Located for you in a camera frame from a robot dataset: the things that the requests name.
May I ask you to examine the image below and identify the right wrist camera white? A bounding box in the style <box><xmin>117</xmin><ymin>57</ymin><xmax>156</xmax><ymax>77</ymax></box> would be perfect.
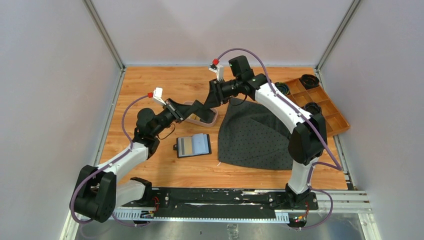
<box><xmin>208</xmin><ymin>63</ymin><xmax>224</xmax><ymax>82</ymax></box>

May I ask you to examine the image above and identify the pink oval tray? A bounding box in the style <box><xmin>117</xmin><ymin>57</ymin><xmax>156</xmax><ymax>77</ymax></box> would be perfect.
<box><xmin>183</xmin><ymin>101</ymin><xmax>218</xmax><ymax>128</ymax></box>

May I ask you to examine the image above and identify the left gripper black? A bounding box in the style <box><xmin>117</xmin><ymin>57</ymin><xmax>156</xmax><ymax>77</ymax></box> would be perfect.
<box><xmin>151</xmin><ymin>98</ymin><xmax>197</xmax><ymax>137</ymax></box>

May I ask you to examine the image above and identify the dark grey dotted cloth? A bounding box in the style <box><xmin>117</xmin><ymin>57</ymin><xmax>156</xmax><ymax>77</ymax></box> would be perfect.
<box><xmin>217</xmin><ymin>98</ymin><xmax>293</xmax><ymax>171</ymax></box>

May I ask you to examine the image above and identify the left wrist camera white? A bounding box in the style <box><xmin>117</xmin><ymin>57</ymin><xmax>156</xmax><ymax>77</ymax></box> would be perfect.
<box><xmin>152</xmin><ymin>87</ymin><xmax>166</xmax><ymax>107</ymax></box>

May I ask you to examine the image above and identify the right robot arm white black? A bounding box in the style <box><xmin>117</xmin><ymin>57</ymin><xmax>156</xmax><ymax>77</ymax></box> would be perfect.
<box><xmin>197</xmin><ymin>55</ymin><xmax>327</xmax><ymax>209</ymax></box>

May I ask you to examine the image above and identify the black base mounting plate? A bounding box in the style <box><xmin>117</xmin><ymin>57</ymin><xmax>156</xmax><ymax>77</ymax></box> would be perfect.
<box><xmin>125</xmin><ymin>187</ymin><xmax>319</xmax><ymax>220</ymax></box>

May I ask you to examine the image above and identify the aluminium frame rail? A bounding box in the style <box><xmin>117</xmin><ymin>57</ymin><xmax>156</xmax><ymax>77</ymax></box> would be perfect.
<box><xmin>59</xmin><ymin>186</ymin><xmax>382</xmax><ymax>240</ymax></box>

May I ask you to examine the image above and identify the coiled black belt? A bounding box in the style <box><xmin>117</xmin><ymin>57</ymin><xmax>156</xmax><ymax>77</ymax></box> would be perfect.
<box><xmin>299</xmin><ymin>74</ymin><xmax>320</xmax><ymax>90</ymax></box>
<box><xmin>302</xmin><ymin>102</ymin><xmax>323</xmax><ymax>115</ymax></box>

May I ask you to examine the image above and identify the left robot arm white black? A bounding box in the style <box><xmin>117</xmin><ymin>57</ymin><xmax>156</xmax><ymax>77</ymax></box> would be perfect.
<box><xmin>69</xmin><ymin>98</ymin><xmax>210</xmax><ymax>224</ymax></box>

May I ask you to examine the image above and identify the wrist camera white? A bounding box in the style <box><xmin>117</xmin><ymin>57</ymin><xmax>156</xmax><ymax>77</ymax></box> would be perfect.
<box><xmin>152</xmin><ymin>87</ymin><xmax>166</xmax><ymax>107</ymax></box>
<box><xmin>208</xmin><ymin>63</ymin><xmax>224</xmax><ymax>82</ymax></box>

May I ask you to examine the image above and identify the brown wooden compartment tray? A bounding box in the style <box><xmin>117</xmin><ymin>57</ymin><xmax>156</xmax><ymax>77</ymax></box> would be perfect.
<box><xmin>282</xmin><ymin>77</ymin><xmax>350</xmax><ymax>137</ymax></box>

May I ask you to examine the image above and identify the coiled black belt top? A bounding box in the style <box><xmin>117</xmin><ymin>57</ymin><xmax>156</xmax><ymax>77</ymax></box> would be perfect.
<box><xmin>299</xmin><ymin>74</ymin><xmax>320</xmax><ymax>90</ymax></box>

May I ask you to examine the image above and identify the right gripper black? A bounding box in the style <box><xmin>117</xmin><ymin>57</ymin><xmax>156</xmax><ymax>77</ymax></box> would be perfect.
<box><xmin>203</xmin><ymin>78</ymin><xmax>242</xmax><ymax>110</ymax></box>

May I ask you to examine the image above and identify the coiled black belt middle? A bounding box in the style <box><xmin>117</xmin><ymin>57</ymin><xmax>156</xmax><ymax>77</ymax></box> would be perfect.
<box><xmin>302</xmin><ymin>102</ymin><xmax>323</xmax><ymax>115</ymax></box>

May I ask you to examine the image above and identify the black leather card holder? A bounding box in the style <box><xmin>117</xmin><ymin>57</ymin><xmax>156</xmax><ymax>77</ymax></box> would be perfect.
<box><xmin>173</xmin><ymin>133</ymin><xmax>212</xmax><ymax>158</ymax></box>

